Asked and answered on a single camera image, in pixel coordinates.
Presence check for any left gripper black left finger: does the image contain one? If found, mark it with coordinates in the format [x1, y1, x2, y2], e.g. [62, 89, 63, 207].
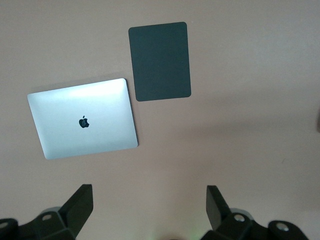
[34, 184, 94, 240]

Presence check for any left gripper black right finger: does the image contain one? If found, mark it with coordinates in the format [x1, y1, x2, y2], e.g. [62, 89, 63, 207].
[202, 185, 254, 240]

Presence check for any black mouse pad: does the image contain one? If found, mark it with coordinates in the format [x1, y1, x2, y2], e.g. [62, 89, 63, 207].
[128, 21, 192, 102]

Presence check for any silver closed laptop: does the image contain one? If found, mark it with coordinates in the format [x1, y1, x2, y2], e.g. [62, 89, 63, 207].
[26, 78, 139, 161]

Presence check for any brown table cover mat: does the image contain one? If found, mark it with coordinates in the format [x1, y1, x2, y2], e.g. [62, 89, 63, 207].
[0, 0, 320, 240]

